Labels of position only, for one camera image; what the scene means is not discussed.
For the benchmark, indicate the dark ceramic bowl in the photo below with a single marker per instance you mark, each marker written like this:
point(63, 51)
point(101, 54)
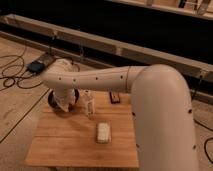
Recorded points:
point(67, 95)

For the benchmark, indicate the small clear bottle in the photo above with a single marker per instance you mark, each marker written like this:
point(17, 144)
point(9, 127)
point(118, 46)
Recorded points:
point(89, 103)

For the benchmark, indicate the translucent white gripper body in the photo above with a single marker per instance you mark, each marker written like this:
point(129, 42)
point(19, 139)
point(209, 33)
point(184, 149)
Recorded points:
point(66, 106)

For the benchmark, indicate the blue power box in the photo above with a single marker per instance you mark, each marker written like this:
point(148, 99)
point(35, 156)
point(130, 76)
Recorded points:
point(35, 67)

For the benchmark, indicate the white sponge block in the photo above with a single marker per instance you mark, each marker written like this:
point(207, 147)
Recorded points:
point(103, 132)

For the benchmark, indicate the long metal rail frame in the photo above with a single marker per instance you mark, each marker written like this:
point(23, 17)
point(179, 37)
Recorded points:
point(189, 67)

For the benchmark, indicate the dark rectangular box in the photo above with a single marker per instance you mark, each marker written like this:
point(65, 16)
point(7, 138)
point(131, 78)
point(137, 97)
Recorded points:
point(114, 97)

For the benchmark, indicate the wooden table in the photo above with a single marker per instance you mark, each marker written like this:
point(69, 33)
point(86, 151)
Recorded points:
point(70, 139)

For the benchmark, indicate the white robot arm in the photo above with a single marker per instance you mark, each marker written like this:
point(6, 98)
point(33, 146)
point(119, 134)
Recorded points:
point(161, 104)

